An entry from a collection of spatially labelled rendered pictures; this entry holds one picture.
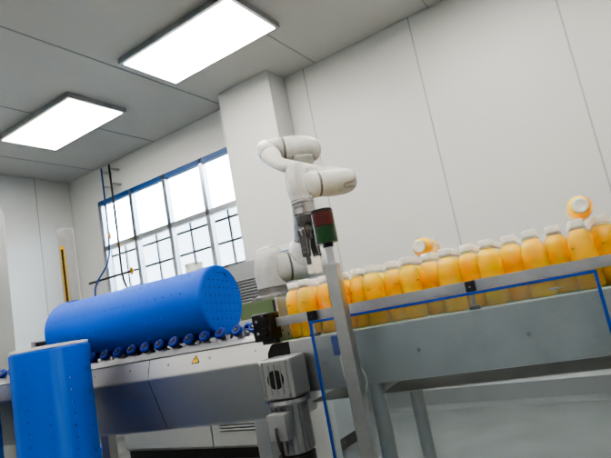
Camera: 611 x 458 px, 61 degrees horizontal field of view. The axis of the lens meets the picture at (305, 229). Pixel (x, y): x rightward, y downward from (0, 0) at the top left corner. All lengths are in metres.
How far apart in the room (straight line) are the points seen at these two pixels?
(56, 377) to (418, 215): 3.34
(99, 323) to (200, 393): 0.56
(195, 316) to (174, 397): 0.34
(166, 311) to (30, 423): 0.60
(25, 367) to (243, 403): 0.79
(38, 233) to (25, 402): 5.58
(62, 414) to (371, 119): 3.73
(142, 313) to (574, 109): 3.49
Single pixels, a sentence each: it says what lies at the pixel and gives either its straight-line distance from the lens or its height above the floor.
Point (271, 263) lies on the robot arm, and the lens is 2.67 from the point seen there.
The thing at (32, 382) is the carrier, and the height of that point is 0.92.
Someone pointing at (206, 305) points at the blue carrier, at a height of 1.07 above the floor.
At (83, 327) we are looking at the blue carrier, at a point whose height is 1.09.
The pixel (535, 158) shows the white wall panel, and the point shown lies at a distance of 4.47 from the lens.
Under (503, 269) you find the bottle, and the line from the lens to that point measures 1.58.
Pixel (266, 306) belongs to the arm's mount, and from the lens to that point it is 2.60.
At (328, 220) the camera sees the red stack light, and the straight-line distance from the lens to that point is 1.48.
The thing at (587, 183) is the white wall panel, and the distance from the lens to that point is 4.40.
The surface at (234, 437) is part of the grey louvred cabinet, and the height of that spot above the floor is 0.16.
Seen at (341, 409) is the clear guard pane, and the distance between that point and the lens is 1.63.
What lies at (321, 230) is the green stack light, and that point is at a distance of 1.47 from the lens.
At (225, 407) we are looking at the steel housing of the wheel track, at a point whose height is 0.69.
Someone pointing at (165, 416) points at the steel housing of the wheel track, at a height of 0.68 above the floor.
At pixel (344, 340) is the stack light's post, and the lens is 1.47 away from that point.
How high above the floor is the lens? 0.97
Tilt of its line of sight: 9 degrees up
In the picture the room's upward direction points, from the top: 11 degrees counter-clockwise
